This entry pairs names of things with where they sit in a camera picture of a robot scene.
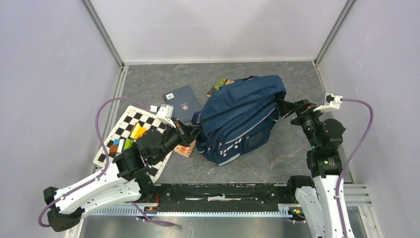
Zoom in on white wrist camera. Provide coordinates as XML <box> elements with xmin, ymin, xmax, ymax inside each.
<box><xmin>149</xmin><ymin>104</ymin><xmax>175</xmax><ymax>127</ymax></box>
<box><xmin>314</xmin><ymin>93</ymin><xmax>343</xmax><ymax>113</ymax></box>

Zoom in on dark blue notebook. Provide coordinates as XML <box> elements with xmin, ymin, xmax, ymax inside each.
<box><xmin>162</xmin><ymin>85</ymin><xmax>202</xmax><ymax>123</ymax></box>

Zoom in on Animal Farm book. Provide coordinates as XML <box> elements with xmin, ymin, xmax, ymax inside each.
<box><xmin>207</xmin><ymin>78</ymin><xmax>234</xmax><ymax>97</ymax></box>

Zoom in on navy blue backpack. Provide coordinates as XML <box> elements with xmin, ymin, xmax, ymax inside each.
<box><xmin>192</xmin><ymin>75</ymin><xmax>286</xmax><ymax>166</ymax></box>

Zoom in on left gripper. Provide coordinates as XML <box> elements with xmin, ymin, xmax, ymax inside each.
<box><xmin>152</xmin><ymin>117</ymin><xmax>203</xmax><ymax>165</ymax></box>

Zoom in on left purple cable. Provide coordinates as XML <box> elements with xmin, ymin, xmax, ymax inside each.
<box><xmin>38</xmin><ymin>97</ymin><xmax>174</xmax><ymax>228</ymax></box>

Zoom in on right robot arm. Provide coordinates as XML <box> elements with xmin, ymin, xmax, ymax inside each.
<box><xmin>276</xmin><ymin>95</ymin><xmax>354</xmax><ymax>238</ymax></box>

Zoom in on orange card pack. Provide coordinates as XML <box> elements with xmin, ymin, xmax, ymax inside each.
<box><xmin>173</xmin><ymin>140</ymin><xmax>196</xmax><ymax>158</ymax></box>

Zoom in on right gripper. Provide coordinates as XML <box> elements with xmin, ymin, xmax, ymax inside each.
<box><xmin>276</xmin><ymin>98</ymin><xmax>326</xmax><ymax>149</ymax></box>

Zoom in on colourful blocks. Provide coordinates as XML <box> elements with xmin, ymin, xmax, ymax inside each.
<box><xmin>108</xmin><ymin>122</ymin><xmax>147</xmax><ymax>156</ymax></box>

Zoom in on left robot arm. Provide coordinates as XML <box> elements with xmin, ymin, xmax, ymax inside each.
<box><xmin>39</xmin><ymin>120</ymin><xmax>202</xmax><ymax>232</ymax></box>

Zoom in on purple cable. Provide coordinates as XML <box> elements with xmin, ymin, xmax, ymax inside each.
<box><xmin>335</xmin><ymin>98</ymin><xmax>374</xmax><ymax>238</ymax></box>
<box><xmin>38</xmin><ymin>97</ymin><xmax>174</xmax><ymax>228</ymax></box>

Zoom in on aluminium frame rail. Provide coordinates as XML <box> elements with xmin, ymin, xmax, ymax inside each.
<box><xmin>74</xmin><ymin>183</ymin><xmax>371</xmax><ymax>218</ymax></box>

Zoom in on checkerboard calibration board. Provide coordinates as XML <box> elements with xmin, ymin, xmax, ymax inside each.
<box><xmin>104</xmin><ymin>106</ymin><xmax>172</xmax><ymax>182</ymax></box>

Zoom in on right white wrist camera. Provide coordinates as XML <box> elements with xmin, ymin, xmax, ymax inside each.
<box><xmin>314</xmin><ymin>93</ymin><xmax>343</xmax><ymax>113</ymax></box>

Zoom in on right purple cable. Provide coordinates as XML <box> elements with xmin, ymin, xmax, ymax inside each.
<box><xmin>335</xmin><ymin>98</ymin><xmax>374</xmax><ymax>238</ymax></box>

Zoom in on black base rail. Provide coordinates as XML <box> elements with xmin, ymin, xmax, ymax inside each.
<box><xmin>135</xmin><ymin>183</ymin><xmax>298</xmax><ymax>213</ymax></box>

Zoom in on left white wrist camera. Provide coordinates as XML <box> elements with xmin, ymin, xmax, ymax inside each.
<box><xmin>149</xmin><ymin>104</ymin><xmax>175</xmax><ymax>127</ymax></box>

